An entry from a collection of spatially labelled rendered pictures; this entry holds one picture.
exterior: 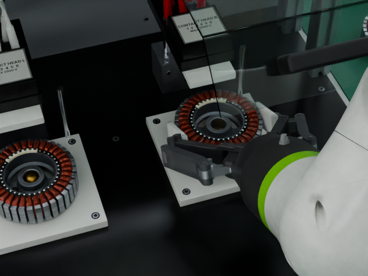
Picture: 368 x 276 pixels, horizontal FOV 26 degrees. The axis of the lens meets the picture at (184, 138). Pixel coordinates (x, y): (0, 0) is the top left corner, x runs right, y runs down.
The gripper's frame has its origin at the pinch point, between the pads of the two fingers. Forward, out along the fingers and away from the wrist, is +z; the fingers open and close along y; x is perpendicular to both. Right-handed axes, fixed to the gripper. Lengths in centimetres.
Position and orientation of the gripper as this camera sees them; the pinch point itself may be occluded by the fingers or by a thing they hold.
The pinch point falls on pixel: (218, 126)
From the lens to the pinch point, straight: 101.4
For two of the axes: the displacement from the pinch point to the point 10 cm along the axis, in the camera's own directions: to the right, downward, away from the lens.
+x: -1.4, -9.4, -3.2
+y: 9.5, -2.2, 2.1
